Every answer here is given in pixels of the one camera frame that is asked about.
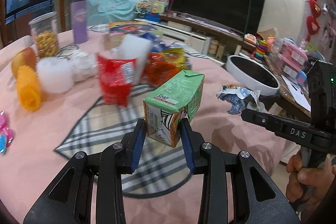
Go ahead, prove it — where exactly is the blue white wrapper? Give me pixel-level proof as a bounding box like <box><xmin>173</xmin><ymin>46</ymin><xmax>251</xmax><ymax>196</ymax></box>
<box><xmin>216</xmin><ymin>84</ymin><xmax>265</xmax><ymax>115</ymax></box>

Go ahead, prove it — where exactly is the green drink carton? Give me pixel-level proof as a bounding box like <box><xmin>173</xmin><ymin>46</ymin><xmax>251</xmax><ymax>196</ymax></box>
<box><xmin>143</xmin><ymin>70</ymin><xmax>205</xmax><ymax>148</ymax></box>

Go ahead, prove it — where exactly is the red snack bag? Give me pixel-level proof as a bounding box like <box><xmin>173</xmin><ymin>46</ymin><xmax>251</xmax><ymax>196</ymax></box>
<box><xmin>96</xmin><ymin>53</ymin><xmax>136</xmax><ymax>107</ymax></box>

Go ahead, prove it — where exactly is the orange red snack wrapper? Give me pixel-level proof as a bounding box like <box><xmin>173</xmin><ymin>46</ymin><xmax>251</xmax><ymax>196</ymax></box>
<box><xmin>142</xmin><ymin>53</ymin><xmax>179</xmax><ymax>86</ymax></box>

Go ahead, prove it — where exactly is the yellow snack bag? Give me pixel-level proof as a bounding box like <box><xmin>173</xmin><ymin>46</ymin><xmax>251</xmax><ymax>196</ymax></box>
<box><xmin>162</xmin><ymin>48</ymin><xmax>191</xmax><ymax>71</ymax></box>

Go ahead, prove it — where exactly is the blue snack bag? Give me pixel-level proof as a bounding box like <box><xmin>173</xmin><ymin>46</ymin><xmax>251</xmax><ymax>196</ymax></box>
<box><xmin>140</xmin><ymin>32</ymin><xmax>167</xmax><ymax>53</ymax></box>

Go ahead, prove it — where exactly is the white round trash bin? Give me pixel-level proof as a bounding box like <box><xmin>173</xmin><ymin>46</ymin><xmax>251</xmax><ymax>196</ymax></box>
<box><xmin>226</xmin><ymin>55</ymin><xmax>280</xmax><ymax>96</ymax></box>

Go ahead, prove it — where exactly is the person's right hand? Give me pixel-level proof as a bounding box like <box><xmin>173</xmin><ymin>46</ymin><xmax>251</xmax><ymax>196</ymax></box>
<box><xmin>286</xmin><ymin>152</ymin><xmax>335</xmax><ymax>205</ymax></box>

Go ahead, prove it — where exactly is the orange rolled towel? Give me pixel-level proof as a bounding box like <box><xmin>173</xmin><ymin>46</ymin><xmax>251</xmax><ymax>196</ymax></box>
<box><xmin>16</xmin><ymin>65</ymin><xmax>42</xmax><ymax>111</ymax></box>

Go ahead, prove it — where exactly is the white tv cabinet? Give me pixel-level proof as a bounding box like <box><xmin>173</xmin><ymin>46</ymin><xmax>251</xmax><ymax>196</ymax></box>
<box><xmin>136</xmin><ymin>19</ymin><xmax>255</xmax><ymax>64</ymax></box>

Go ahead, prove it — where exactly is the apple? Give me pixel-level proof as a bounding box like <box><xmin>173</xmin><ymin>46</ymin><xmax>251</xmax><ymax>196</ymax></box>
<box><xmin>11</xmin><ymin>47</ymin><xmax>37</xmax><ymax>79</ymax></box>

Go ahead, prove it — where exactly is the clear jar of snacks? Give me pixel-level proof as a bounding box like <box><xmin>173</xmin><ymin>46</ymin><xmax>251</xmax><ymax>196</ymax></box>
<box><xmin>29</xmin><ymin>11</ymin><xmax>60</xmax><ymax>59</ymax></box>

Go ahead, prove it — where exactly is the colourful puzzle box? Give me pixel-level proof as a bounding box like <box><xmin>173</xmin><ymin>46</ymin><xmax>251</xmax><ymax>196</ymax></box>
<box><xmin>108</xmin><ymin>21</ymin><xmax>157</xmax><ymax>35</ymax></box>

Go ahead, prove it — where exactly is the teal cloth cover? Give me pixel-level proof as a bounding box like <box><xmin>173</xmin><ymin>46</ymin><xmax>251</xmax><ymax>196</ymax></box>
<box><xmin>86</xmin><ymin>0</ymin><xmax>139</xmax><ymax>26</ymax></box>

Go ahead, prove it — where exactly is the purple tumbler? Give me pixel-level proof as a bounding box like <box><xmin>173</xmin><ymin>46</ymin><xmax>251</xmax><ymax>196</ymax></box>
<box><xmin>70</xmin><ymin>0</ymin><xmax>88</xmax><ymax>44</ymax></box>

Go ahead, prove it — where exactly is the toy ferris wheel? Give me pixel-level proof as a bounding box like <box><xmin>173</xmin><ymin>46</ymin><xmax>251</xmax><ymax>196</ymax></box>
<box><xmin>135</xmin><ymin>0</ymin><xmax>151</xmax><ymax>15</ymax></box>

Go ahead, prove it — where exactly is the rainbow stacking ring toy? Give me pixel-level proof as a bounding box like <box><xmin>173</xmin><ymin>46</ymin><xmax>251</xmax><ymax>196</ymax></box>
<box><xmin>253</xmin><ymin>40</ymin><xmax>267</xmax><ymax>63</ymax></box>

